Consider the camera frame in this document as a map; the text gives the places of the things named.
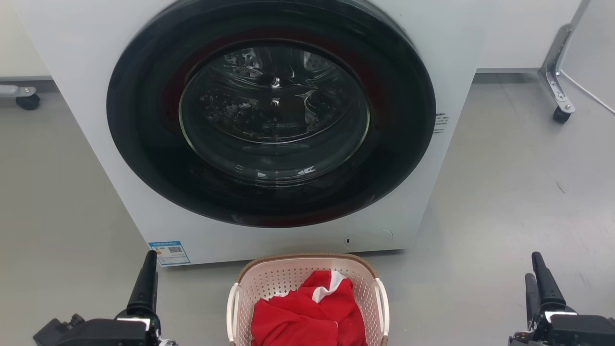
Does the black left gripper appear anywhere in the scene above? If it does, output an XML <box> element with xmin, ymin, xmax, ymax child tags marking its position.
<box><xmin>58</xmin><ymin>250</ymin><xmax>164</xmax><ymax>346</ymax></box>

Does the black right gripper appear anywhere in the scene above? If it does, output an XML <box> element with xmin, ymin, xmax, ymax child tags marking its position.
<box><xmin>509</xmin><ymin>252</ymin><xmax>615</xmax><ymax>346</ymax></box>

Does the beige perforated plastic laundry basket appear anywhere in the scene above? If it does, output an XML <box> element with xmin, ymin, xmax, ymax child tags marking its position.
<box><xmin>226</xmin><ymin>253</ymin><xmax>390</xmax><ymax>346</ymax></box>

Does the blue energy label sticker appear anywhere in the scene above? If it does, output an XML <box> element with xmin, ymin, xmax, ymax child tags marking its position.
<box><xmin>148</xmin><ymin>241</ymin><xmax>191</xmax><ymax>267</ymax></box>

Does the black round glass washer door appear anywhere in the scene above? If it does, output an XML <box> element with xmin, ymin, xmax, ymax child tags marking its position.
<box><xmin>107</xmin><ymin>0</ymin><xmax>436</xmax><ymax>228</ymax></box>

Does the white front-load washing machine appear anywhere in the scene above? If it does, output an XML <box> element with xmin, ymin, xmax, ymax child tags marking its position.
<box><xmin>14</xmin><ymin>0</ymin><xmax>495</xmax><ymax>267</ymax></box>

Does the red and white garment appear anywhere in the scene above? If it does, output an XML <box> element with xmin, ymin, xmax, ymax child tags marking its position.
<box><xmin>250</xmin><ymin>270</ymin><xmax>368</xmax><ymax>346</ymax></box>

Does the tall metal leg with caster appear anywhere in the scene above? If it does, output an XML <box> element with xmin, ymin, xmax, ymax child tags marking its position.
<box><xmin>538</xmin><ymin>0</ymin><xmax>591</xmax><ymax>124</ymax></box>

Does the thin white cable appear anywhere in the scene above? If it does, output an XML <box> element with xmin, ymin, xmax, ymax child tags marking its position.
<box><xmin>560</xmin><ymin>70</ymin><xmax>615</xmax><ymax>116</ymax></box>

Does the short metal bracket with caster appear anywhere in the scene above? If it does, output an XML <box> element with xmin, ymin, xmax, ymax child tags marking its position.
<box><xmin>0</xmin><ymin>85</ymin><xmax>41</xmax><ymax>111</ymax></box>

